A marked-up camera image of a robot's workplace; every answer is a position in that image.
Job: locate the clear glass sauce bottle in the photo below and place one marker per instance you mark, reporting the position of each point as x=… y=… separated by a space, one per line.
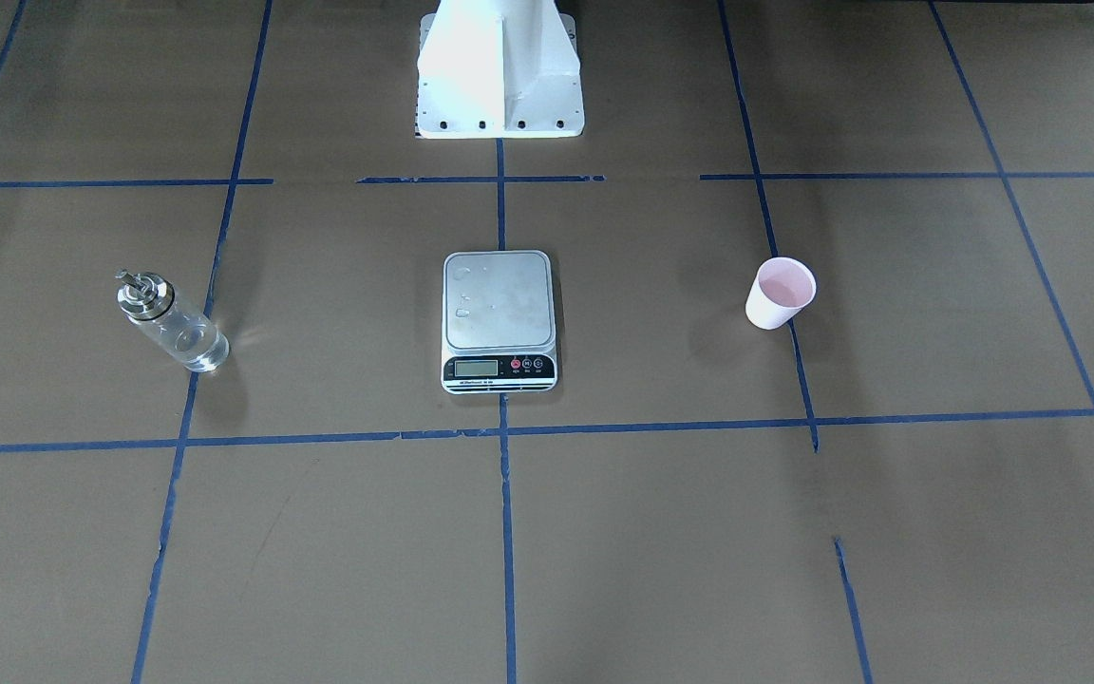
x=155 y=306

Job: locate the silver digital kitchen scale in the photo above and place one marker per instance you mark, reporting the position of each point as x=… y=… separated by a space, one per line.
x=498 y=323

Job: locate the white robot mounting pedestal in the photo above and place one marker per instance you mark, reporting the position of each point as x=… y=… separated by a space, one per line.
x=498 y=70

